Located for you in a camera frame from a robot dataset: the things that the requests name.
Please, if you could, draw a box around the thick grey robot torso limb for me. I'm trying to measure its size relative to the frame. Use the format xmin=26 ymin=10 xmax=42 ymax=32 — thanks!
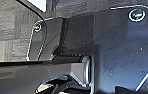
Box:
xmin=0 ymin=54 xmax=93 ymax=94

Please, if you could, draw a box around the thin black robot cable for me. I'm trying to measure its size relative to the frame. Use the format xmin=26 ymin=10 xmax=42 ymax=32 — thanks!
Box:
xmin=15 ymin=0 xmax=48 ymax=22

